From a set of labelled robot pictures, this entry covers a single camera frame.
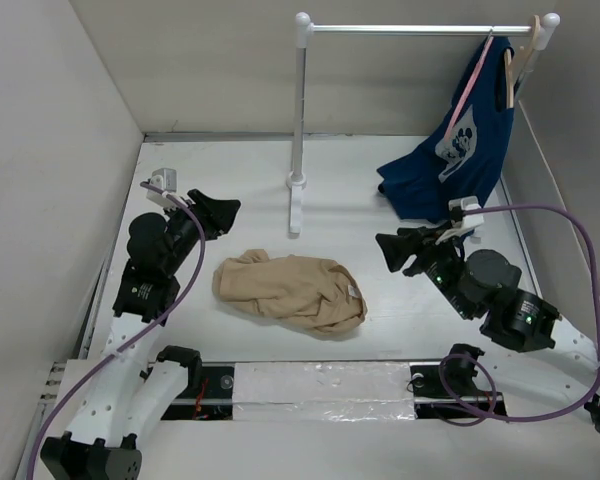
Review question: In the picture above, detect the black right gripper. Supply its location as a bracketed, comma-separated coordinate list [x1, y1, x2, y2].
[374, 219, 474, 319]

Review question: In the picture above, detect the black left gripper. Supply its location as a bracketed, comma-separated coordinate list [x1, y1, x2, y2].
[162, 189, 239, 275]

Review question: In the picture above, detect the beige t shirt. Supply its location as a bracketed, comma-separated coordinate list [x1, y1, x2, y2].
[212, 249, 368, 336]

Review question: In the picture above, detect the pink wire hanger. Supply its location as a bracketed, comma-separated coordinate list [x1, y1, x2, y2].
[443, 31, 494, 141]

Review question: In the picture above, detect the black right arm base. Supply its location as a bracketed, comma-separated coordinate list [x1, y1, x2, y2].
[407, 343, 508, 426]

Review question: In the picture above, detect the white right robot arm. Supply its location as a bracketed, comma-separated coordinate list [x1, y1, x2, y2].
[375, 227, 600, 434]

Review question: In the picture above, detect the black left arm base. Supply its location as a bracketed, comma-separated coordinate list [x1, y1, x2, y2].
[139, 345, 235, 421]

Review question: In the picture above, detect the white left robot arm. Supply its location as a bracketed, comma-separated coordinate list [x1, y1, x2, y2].
[34, 183, 241, 479]

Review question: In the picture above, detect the blue printed t shirt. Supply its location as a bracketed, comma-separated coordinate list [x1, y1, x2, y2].
[377, 36, 514, 223]

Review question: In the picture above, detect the wooden hanger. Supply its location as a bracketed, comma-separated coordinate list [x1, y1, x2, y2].
[504, 15, 541, 109]

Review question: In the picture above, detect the silver foil tape strip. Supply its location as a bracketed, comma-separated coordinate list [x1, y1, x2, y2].
[232, 361, 416, 423]

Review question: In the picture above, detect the white clothes rack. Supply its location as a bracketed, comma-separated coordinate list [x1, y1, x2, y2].
[286, 12, 561, 236]

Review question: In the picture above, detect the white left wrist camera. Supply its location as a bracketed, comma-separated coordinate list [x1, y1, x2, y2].
[146, 168, 177, 210]

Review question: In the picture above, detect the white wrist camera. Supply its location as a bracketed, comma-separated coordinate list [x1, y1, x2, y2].
[436, 196, 484, 244]
[146, 168, 177, 210]

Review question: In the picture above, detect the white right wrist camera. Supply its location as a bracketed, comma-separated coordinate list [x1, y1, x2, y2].
[436, 196, 484, 244]

